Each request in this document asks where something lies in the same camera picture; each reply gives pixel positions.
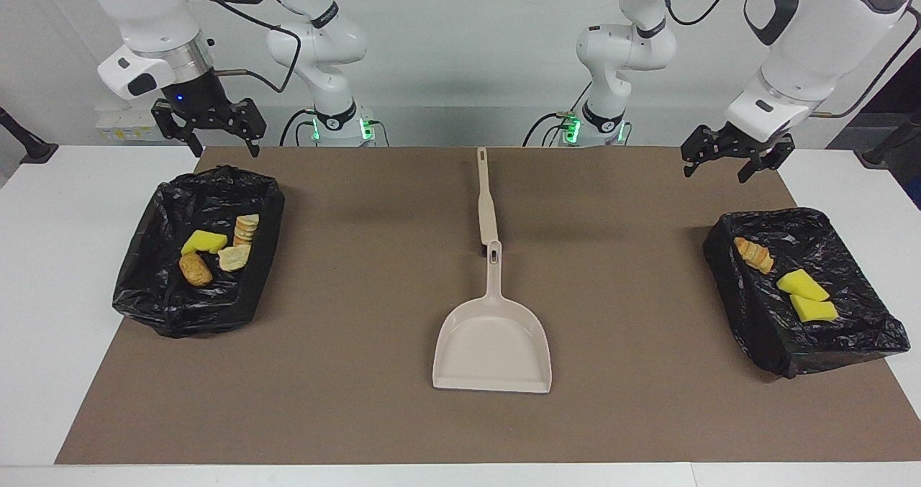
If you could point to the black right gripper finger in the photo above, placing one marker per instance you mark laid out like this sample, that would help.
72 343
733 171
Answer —
248 120
173 124

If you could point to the black stand foot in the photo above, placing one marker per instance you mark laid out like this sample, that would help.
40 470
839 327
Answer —
36 150
874 157

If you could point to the bin lined with black bag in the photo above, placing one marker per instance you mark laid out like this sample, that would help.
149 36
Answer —
158 307
849 350

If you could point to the orange-brown fried nugget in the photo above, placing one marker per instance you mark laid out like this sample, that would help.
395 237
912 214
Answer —
196 270

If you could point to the white power strip box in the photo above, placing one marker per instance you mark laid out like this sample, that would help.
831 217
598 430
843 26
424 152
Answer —
122 129

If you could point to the brown table mat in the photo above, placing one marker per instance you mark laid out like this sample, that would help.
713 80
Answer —
460 429

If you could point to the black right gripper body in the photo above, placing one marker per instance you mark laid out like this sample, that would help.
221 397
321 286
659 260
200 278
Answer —
196 95

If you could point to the yellow sponge piece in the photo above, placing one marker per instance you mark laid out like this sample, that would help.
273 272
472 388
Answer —
802 284
814 309
203 242

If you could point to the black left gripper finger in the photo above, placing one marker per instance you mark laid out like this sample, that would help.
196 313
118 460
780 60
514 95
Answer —
699 145
770 155

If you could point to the beige plastic dustpan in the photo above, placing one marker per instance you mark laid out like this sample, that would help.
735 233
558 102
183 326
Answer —
493 350

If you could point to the beige cracker piece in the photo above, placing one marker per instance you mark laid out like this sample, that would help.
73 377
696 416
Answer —
753 254
234 257
246 228

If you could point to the beige hand brush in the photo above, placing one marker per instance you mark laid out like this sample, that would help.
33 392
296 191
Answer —
486 206

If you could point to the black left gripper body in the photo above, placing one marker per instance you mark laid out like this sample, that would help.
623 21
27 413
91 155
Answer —
752 140

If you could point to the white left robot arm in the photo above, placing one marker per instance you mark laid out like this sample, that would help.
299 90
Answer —
626 48

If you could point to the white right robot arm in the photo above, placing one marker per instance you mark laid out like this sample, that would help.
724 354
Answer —
316 41

